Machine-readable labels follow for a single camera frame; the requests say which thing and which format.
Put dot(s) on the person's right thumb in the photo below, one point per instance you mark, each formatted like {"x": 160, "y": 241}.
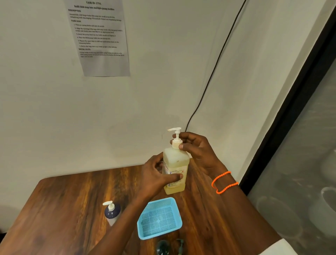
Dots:
{"x": 185, "y": 147}

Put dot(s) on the black door frame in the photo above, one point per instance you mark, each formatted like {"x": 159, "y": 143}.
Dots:
{"x": 286, "y": 115}

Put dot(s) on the person's right forearm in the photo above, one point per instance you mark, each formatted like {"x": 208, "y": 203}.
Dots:
{"x": 241, "y": 215}

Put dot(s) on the white pump head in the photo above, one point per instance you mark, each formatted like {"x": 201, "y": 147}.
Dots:
{"x": 175, "y": 144}

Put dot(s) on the dark round bottle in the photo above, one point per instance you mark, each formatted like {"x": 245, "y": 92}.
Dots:
{"x": 162, "y": 249}

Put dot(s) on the person's left thumb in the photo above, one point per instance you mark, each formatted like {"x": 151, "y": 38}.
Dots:
{"x": 173, "y": 178}

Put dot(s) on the person's right hand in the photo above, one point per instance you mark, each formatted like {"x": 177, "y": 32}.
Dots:
{"x": 202, "y": 155}

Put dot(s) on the blue plastic basket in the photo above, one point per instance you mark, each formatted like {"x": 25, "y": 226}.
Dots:
{"x": 160, "y": 220}

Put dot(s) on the frosted glass panel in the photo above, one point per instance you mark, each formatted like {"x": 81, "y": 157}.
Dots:
{"x": 301, "y": 170}

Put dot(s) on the yellow soap bottle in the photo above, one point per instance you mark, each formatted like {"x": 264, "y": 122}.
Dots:
{"x": 175, "y": 163}

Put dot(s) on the white sleeve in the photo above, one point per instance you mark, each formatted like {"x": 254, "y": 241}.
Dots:
{"x": 278, "y": 248}

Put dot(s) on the printed paper sheet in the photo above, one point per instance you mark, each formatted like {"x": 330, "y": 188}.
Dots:
{"x": 99, "y": 39}

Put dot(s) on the person's left hand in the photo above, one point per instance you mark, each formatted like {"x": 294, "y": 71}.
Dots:
{"x": 149, "y": 178}

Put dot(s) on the person's left forearm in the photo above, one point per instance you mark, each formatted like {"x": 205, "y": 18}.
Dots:
{"x": 118, "y": 231}

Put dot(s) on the small dark blue pump bottle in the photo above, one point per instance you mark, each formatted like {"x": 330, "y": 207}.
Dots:
{"x": 112, "y": 212}

